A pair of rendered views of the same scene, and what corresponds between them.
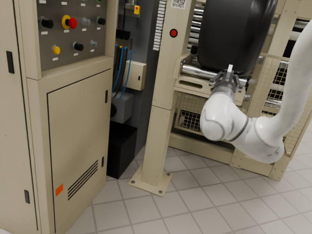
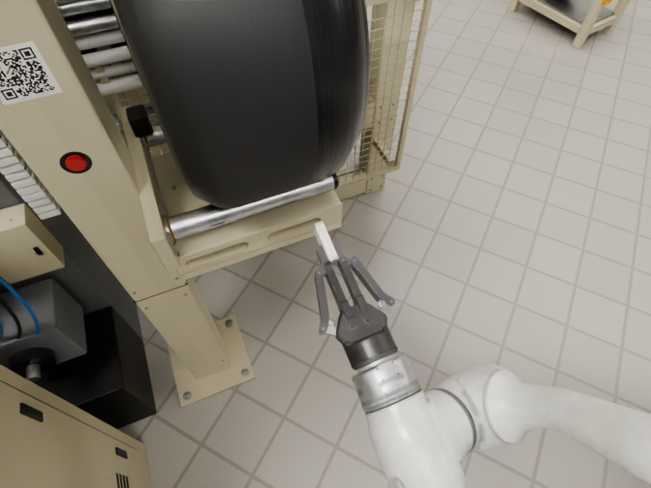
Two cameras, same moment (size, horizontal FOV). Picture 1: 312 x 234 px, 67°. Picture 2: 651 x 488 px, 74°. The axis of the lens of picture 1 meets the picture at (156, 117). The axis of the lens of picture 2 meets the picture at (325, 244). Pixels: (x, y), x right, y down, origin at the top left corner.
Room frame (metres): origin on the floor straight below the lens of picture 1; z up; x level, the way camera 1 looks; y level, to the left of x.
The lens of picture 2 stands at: (0.69, -0.03, 1.56)
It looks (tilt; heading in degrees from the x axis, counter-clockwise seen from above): 55 degrees down; 322
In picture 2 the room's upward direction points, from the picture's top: straight up
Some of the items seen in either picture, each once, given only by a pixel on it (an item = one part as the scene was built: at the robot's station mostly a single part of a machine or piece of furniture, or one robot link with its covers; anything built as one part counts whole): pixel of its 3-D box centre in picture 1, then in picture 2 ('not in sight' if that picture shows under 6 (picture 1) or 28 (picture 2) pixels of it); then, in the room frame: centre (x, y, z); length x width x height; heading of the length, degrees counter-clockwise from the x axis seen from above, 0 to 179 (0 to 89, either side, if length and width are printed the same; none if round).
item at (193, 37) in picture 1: (194, 31); (77, 24); (1.78, -0.18, 1.05); 0.20 x 0.15 x 0.30; 75
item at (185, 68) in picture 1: (213, 74); (254, 202); (1.22, -0.26, 0.90); 0.35 x 0.05 x 0.05; 75
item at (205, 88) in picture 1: (209, 86); (256, 224); (1.22, -0.25, 0.83); 0.36 x 0.09 x 0.06; 75
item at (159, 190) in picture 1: (151, 178); (209, 357); (1.40, -0.04, 0.01); 0.27 x 0.27 x 0.02; 75
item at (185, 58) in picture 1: (185, 62); (148, 181); (1.40, -0.12, 0.90); 0.40 x 0.03 x 0.10; 165
